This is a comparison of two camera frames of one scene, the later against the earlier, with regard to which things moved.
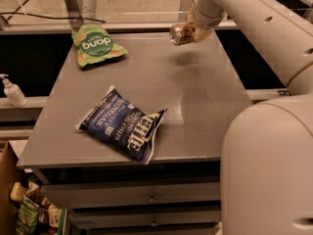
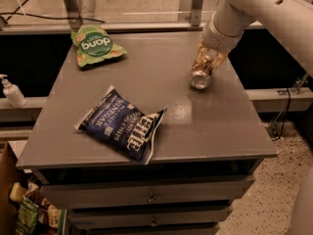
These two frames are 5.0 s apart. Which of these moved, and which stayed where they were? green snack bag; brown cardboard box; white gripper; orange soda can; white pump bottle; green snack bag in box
Moved: orange soda can; white gripper
Stayed: green snack bag in box; white pump bottle; brown cardboard box; green snack bag
